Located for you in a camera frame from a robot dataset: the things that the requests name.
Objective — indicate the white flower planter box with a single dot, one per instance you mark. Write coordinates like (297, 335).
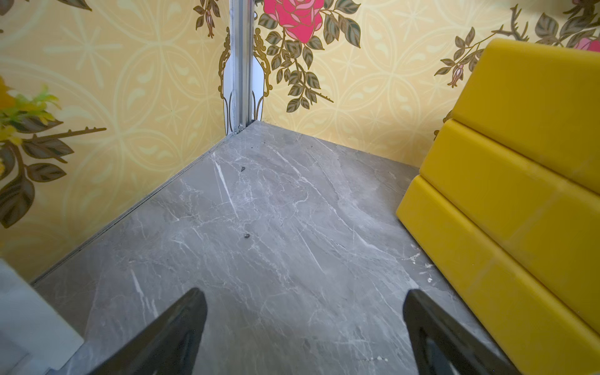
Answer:
(34, 337)

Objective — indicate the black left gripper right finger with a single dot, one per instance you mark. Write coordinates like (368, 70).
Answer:
(441, 345)

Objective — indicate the yellow plastic drawer cabinet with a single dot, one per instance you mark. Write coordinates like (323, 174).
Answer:
(506, 204)

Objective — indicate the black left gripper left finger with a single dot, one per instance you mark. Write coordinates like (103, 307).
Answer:
(169, 345)

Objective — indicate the colourful artificial flower bouquet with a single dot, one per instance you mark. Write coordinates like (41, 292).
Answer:
(20, 114)

